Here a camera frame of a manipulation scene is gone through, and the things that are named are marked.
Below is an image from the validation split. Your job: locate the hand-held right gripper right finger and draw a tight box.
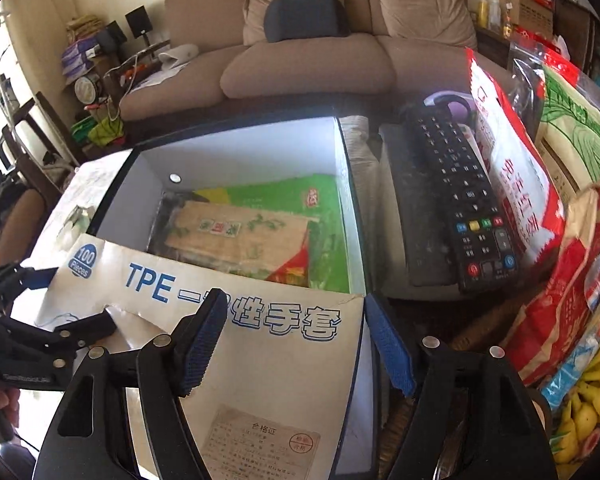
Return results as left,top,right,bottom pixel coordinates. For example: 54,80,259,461
364,291,553,480

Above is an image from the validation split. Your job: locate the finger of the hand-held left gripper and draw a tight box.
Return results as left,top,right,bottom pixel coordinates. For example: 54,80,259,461
10,309,119,356
0,264,58,306

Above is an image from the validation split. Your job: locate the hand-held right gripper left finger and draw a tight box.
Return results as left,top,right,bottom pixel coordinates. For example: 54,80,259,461
37,290,231,480

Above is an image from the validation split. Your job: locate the white blue glove box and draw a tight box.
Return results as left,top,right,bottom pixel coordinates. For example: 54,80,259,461
35,232,366,480

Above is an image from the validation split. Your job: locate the black box white interior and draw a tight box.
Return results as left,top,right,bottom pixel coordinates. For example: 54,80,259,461
82,115,382,480

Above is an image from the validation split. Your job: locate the dark wooden desktop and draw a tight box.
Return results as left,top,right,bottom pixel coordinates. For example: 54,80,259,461
370,290,531,346

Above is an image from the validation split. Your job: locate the person's left hand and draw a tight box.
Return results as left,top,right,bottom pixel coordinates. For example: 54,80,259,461
0,388,26,418

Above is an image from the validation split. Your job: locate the white plastic package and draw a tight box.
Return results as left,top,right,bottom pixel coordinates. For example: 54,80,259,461
44,147,133,261

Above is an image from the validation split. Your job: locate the beige bamboo print packet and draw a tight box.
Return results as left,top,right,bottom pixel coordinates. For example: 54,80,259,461
147,200,313,289

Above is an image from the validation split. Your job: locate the green packet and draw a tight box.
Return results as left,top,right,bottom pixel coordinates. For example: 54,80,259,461
195,174,352,294

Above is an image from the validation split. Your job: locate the dark wooden chair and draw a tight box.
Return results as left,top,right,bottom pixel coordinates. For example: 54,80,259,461
0,92,81,186

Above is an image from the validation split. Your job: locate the large red beige bag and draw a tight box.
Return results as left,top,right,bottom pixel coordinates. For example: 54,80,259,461
500,185,600,387

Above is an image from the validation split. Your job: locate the green plastic bag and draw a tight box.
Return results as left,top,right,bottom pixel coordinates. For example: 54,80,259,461
72,115,126,149

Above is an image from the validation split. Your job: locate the black remote control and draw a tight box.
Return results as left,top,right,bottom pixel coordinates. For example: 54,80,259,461
399,102,521,295

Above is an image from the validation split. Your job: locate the round white tin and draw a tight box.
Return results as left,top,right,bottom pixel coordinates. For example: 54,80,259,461
75,75,101,106

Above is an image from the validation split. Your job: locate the red white snack packet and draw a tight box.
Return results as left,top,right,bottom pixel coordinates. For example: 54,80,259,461
466,47,566,267

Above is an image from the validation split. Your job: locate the stack of purple white boxes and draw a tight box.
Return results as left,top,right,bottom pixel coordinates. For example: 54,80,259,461
61,37,103,78

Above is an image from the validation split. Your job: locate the purple white plastic item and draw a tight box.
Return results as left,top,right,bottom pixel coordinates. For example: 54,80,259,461
422,91,473,122

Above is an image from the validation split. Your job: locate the black speaker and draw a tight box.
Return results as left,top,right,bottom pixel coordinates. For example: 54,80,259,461
97,21,127,53
125,6,149,39

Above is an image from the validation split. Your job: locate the woven straw hat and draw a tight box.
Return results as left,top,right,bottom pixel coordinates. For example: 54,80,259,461
66,15,103,37

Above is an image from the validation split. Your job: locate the white massager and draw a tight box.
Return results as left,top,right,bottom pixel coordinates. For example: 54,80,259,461
159,45,199,68

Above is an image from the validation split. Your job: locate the green white printed bag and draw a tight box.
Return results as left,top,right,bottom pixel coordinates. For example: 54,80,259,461
535,65,600,202

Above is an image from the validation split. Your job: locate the brown sofa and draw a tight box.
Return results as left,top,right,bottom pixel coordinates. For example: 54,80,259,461
119,0,511,132

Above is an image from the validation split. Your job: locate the clear zip bag red top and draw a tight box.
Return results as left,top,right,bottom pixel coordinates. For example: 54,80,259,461
507,40,576,142

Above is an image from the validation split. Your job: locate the dark blue lumbar cushion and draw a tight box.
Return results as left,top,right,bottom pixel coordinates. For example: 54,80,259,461
264,0,351,42

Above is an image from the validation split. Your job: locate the brown cardboard box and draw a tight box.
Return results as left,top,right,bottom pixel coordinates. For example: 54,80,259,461
497,0,555,36

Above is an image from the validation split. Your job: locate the dark wooden cabinet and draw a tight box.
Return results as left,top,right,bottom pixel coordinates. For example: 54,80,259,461
550,0,600,126

